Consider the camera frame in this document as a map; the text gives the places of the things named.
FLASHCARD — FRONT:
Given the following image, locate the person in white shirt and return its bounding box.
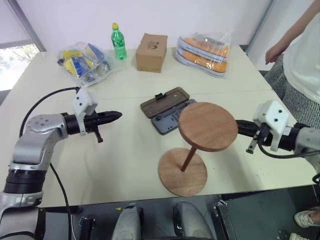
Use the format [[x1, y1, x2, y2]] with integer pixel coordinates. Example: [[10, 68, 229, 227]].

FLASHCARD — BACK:
[[263, 16, 320, 128]]

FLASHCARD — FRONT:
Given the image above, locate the grey shoe with orange insole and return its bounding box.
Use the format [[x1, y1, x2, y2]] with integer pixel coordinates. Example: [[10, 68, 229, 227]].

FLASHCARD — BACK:
[[174, 48, 228, 78], [176, 32, 231, 62]]

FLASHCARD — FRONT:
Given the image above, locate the metal table leg bracket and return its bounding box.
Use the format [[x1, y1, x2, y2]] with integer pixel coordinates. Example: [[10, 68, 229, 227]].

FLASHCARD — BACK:
[[212, 194, 242, 240]]

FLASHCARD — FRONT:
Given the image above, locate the grey window frame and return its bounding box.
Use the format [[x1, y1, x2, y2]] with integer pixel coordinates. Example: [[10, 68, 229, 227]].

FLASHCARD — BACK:
[[0, 0, 47, 92]]

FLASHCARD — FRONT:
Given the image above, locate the clear plastic shoe bag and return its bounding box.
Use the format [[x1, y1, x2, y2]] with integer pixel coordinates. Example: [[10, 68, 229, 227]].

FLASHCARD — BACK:
[[174, 31, 232, 81]]

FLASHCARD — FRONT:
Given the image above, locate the person bare hand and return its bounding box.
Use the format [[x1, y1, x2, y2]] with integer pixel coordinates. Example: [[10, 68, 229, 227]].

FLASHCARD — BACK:
[[264, 37, 293, 65]]

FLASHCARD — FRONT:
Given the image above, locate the green plastic bottle yellow cap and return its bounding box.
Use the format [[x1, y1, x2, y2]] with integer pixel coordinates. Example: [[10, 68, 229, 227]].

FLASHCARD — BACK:
[[111, 22, 128, 60]]

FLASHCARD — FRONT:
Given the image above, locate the clear plastic bag of packets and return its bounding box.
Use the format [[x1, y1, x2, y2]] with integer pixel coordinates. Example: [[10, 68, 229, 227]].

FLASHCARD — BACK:
[[56, 41, 126, 88]]

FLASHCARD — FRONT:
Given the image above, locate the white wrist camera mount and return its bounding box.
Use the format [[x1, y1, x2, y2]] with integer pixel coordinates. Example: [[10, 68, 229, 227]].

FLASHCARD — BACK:
[[252, 100, 291, 152], [72, 87, 99, 137]]

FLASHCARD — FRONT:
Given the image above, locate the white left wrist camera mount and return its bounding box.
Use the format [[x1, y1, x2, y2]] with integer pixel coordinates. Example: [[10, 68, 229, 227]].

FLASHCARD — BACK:
[[72, 87, 99, 137]]

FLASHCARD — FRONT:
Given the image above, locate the brown cardboard box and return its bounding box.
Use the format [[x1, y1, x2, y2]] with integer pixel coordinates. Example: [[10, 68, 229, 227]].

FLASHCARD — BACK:
[[135, 32, 168, 73]]

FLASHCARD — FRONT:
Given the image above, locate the grey rounded robot leg cover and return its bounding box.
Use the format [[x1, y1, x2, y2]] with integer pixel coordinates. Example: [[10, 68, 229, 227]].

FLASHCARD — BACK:
[[173, 201, 216, 240], [111, 202, 145, 240]]

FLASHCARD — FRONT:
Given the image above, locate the round wooden pedestal stand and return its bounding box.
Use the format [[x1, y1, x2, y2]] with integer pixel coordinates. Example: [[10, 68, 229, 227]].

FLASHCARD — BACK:
[[157, 101, 239, 198]]

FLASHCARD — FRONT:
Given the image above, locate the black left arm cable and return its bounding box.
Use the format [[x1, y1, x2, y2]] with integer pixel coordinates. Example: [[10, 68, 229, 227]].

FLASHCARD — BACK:
[[19, 86, 81, 240]]

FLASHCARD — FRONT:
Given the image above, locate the blue yellow packet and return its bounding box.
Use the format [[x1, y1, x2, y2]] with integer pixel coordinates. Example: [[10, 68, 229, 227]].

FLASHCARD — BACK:
[[62, 56, 95, 79], [84, 43, 105, 63]]

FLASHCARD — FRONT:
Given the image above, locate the grey vertical wall post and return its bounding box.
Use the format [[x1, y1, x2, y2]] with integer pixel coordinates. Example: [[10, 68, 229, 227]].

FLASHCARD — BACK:
[[246, 0, 274, 55]]

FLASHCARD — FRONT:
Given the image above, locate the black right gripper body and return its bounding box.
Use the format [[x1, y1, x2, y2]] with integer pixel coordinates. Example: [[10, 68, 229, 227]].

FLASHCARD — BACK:
[[246, 123, 272, 154]]

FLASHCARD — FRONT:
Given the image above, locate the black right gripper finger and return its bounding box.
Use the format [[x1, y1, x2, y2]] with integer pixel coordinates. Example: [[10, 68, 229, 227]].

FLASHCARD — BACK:
[[236, 120, 260, 131], [237, 126, 256, 137]]

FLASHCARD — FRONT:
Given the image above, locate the white sneaker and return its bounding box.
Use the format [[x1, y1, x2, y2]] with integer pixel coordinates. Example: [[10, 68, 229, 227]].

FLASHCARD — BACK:
[[294, 206, 320, 228], [289, 232, 320, 240]]

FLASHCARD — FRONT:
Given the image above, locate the brown tool case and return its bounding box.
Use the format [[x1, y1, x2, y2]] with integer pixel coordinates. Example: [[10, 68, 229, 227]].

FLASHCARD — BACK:
[[140, 86, 198, 136]]

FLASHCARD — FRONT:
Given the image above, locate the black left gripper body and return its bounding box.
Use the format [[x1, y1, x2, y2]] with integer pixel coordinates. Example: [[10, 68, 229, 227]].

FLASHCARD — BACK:
[[83, 112, 106, 144]]

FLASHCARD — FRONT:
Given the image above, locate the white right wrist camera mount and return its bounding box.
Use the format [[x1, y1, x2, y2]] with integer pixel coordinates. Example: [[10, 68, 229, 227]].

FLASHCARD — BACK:
[[252, 100, 291, 152]]

